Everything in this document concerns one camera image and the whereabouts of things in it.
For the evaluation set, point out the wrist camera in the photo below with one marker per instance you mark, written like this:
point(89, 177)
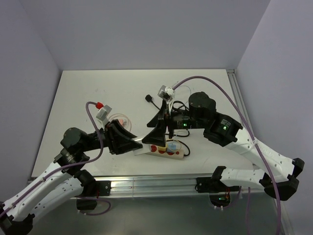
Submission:
point(103, 112)
point(168, 95)

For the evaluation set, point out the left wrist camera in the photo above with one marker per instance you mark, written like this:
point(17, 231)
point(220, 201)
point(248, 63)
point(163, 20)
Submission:
point(103, 112)

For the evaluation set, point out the aluminium mounting rail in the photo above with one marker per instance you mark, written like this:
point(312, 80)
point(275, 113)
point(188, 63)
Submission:
point(156, 184)

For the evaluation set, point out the white charger adapter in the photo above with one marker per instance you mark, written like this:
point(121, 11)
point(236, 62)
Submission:
point(144, 149)

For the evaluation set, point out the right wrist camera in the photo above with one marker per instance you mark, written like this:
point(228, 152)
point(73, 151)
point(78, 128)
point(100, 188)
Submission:
point(168, 95)

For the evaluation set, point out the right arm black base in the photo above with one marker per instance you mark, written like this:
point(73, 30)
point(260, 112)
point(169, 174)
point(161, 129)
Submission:
point(212, 184)

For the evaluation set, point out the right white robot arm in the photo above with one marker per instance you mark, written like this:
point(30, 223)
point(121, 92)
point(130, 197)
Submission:
point(275, 173)

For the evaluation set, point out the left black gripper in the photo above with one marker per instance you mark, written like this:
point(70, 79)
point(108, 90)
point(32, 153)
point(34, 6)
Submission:
point(117, 138)

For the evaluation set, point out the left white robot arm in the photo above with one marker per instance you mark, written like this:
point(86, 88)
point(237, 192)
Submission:
point(17, 214)

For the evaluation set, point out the beige power strip red sockets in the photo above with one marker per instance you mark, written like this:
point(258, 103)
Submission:
point(176, 155)

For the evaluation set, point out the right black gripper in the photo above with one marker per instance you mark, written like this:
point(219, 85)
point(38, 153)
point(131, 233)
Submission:
point(163, 118)

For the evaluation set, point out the right side aluminium rail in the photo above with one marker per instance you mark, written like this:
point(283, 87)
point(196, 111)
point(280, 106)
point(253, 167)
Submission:
point(237, 93)

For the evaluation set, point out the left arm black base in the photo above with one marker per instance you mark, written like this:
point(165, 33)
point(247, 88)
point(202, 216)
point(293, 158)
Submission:
point(86, 190)

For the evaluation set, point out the blue charger plug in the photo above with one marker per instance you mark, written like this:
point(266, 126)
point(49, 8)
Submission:
point(171, 146)

